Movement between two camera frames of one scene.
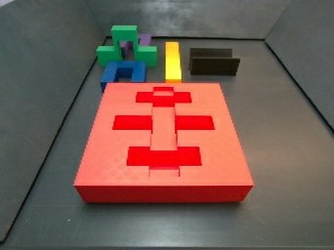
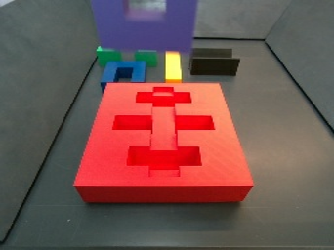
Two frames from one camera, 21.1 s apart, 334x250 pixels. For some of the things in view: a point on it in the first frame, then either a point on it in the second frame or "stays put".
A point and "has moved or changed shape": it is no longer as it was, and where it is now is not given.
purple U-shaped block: (144, 41) has moved or changed shape
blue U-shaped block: (125, 69) stays put
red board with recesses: (164, 146) stays put
